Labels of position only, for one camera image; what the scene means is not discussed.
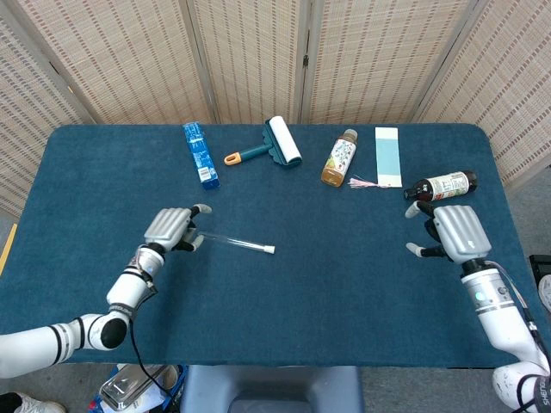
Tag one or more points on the small white cap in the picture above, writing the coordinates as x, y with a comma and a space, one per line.
269, 249

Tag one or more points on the metal lidded container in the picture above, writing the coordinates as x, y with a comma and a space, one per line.
125, 387

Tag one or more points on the light blue tasselled bookmark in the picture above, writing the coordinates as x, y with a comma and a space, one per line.
388, 157

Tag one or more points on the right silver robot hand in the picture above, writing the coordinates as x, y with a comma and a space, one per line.
462, 232

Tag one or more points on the dark sauce bottle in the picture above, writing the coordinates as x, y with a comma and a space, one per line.
447, 185

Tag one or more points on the blue storage crate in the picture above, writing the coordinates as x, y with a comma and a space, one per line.
183, 387

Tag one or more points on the yellow board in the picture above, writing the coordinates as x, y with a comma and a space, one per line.
8, 249

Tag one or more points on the amber tea bottle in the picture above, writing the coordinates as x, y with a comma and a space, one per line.
339, 159

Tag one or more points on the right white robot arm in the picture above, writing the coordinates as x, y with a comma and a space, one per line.
503, 322

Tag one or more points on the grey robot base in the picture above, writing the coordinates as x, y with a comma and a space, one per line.
271, 387

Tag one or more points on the teal lint roller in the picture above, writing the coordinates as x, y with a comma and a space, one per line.
283, 139

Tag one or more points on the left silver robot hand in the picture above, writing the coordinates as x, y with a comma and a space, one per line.
168, 226

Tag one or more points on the clear glass test tube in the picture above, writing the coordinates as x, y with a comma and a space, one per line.
234, 242

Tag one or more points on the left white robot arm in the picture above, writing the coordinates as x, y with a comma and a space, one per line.
127, 290

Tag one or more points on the white sneaker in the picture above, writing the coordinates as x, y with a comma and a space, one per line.
39, 406

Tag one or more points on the white round object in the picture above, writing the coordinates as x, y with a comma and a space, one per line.
546, 292

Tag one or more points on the black box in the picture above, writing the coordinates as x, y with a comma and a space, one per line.
540, 264

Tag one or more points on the blue table cloth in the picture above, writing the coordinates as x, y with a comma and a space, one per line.
301, 301

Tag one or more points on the bamboo folding screen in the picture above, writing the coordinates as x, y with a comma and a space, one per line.
249, 60

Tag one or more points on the blue carton box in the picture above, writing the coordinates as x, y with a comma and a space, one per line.
201, 157

